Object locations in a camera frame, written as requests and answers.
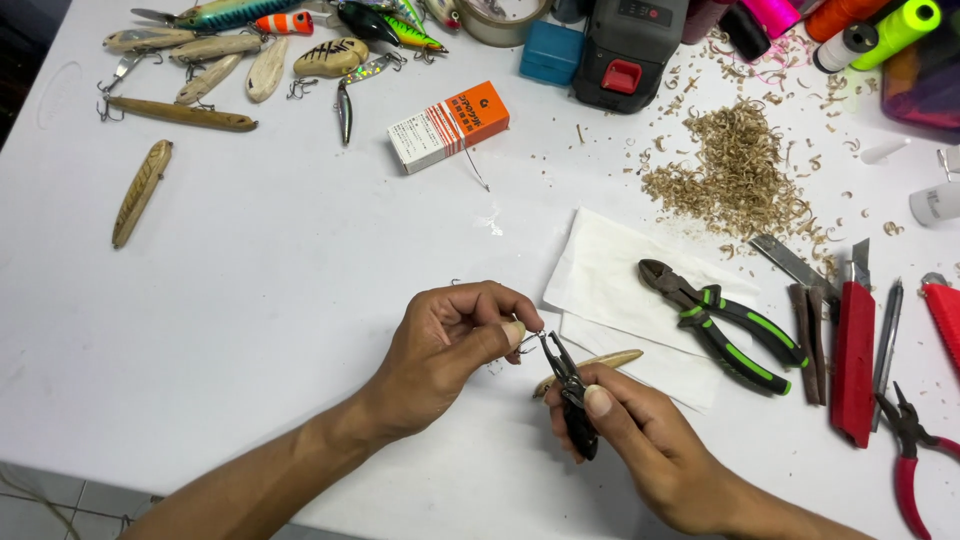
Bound white plastic bottle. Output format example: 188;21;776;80
909;181;960;228

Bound neon yellow thread spool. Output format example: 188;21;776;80
850;0;943;73

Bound small blue plastic box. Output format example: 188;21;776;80
519;19;585;87

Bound green and black cutting pliers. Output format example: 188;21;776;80
637;258;811;397

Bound small white nozzle cap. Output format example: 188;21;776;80
859;138;912;166

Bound dark green crank lure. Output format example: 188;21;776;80
336;0;402;48

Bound clear tape roll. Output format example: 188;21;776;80
456;0;555;49

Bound white lure with red spot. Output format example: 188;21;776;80
422;0;463;32

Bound carved striped wooden lure body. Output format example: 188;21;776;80
111;138;174;251

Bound grey metal scribe pen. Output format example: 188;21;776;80
870;278;906;434

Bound person's left hand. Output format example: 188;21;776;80
372;280;546;445

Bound black split ring pliers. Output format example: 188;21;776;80
535;330;601;463

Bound white paper towel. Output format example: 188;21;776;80
542;207;762;415

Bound red utility knife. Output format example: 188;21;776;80
830;238;878;450

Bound pink thread spool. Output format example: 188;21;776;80
741;0;805;40

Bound black thread spool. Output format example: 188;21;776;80
717;3;773;63

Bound long brown wooden lure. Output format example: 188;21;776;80
96;95;259;134

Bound grey topped wooden lure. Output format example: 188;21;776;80
102;27;198;54

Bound person's right hand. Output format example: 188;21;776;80
543;363;727;528

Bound pile of wood shavings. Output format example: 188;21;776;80
639;99;841;279

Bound knife with brown handle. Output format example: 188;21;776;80
750;234;843;407

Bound thin steel wire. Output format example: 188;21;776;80
459;141;492;193

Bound blue green fish lure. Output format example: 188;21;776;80
129;0;303;33

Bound white thread spool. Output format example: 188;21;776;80
813;21;880;75

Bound wooden lure with black lines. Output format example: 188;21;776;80
291;36;371;80

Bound orange and white cardboard box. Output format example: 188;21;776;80
387;80;511;176

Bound slim pale wooden lure body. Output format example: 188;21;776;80
531;348;645;399

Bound red handled pliers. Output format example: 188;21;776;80
874;381;960;540

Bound orange white striped lure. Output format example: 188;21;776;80
253;10;316;37

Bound red plastic cutter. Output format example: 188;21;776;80
920;271;960;378

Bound green yellow crank lure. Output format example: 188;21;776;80
381;13;450;64

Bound maroon thread spool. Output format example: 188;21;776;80
681;0;738;46

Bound slim silver minnow lure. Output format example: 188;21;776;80
334;80;355;147

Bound grey wooden lure with hook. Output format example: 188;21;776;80
169;33;265;66

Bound holographic silver spoon lure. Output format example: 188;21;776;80
339;51;408;89

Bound pale oval wooden lure body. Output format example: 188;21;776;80
244;36;291;105

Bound purple plastic container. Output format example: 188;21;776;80
880;15;960;145

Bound orange thread spool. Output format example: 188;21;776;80
804;0;891;44

